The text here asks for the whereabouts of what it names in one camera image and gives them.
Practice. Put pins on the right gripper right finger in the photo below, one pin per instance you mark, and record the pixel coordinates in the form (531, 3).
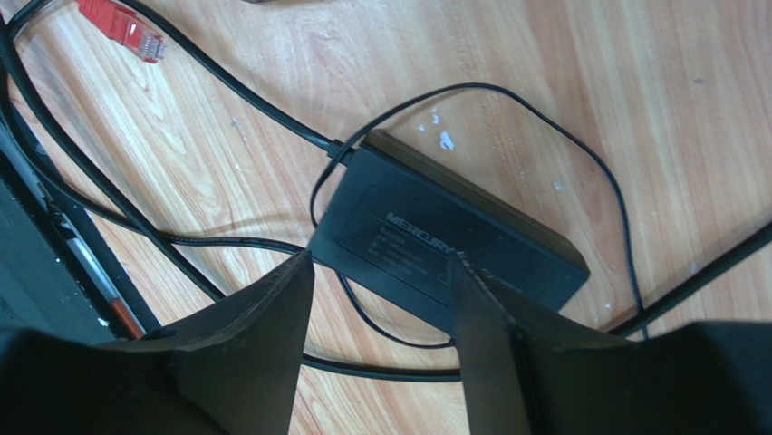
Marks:
(524, 368)

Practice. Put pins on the black power adapter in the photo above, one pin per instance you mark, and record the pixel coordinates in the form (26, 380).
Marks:
(397, 217)

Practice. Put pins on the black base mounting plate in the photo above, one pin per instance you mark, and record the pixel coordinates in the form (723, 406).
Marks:
(57, 273)

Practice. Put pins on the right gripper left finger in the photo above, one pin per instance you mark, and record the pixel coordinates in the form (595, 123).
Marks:
(231, 368)

